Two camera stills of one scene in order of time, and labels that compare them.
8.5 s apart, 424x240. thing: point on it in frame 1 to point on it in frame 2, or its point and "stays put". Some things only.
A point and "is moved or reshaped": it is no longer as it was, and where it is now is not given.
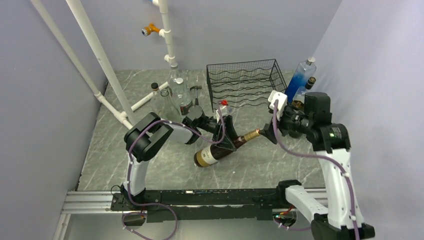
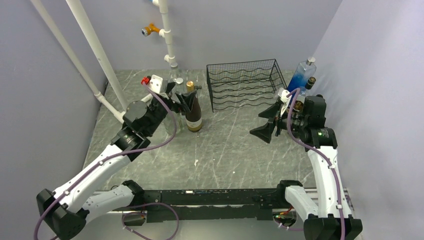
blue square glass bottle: (305, 71) stays put
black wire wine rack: (244, 84) stays put
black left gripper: (226, 143) to (187, 99)
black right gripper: (268, 132) stays put
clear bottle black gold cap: (299, 94) stays put
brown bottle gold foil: (212, 153) is moved or reshaped
